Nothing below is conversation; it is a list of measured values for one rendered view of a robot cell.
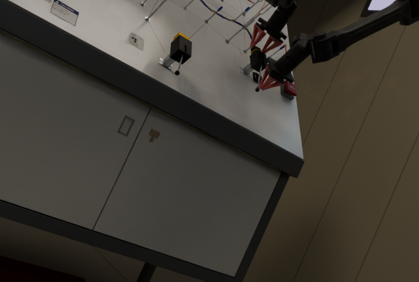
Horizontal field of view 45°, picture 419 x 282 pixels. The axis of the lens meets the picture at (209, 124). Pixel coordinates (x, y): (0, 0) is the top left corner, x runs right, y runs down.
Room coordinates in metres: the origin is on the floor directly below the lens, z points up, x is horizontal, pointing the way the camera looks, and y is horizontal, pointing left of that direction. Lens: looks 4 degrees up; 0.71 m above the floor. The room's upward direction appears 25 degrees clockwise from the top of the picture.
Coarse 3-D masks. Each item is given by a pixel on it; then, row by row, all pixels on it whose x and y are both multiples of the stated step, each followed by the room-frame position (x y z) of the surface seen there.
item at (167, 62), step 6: (180, 36) 1.43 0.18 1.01; (174, 42) 1.44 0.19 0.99; (180, 42) 1.41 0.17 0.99; (186, 42) 1.43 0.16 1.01; (174, 48) 1.42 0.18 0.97; (180, 48) 1.40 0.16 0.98; (186, 48) 1.42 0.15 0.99; (174, 54) 1.41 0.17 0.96; (180, 54) 1.41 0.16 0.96; (186, 54) 1.41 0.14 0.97; (162, 60) 1.48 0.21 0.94; (168, 60) 1.46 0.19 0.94; (174, 60) 1.46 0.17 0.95; (180, 60) 1.41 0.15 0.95; (186, 60) 1.43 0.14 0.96; (168, 66) 1.48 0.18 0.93
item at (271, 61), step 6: (270, 60) 1.58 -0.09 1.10; (282, 60) 1.56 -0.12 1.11; (288, 60) 1.55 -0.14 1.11; (270, 66) 1.56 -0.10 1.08; (276, 66) 1.58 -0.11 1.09; (282, 66) 1.56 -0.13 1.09; (288, 66) 1.56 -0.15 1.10; (294, 66) 1.56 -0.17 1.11; (276, 72) 1.56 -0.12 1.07; (282, 72) 1.57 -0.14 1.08; (288, 72) 1.58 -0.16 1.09; (288, 78) 1.59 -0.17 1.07
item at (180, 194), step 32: (160, 128) 1.50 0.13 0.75; (192, 128) 1.55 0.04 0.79; (128, 160) 1.48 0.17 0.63; (160, 160) 1.53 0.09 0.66; (192, 160) 1.58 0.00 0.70; (224, 160) 1.63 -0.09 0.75; (256, 160) 1.69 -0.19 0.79; (128, 192) 1.50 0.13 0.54; (160, 192) 1.55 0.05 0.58; (192, 192) 1.60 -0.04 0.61; (224, 192) 1.66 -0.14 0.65; (256, 192) 1.72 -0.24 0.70; (96, 224) 1.48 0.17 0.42; (128, 224) 1.53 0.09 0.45; (160, 224) 1.58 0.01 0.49; (192, 224) 1.63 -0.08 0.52; (224, 224) 1.69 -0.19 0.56; (256, 224) 1.75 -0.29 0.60; (192, 256) 1.65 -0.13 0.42; (224, 256) 1.71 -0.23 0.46
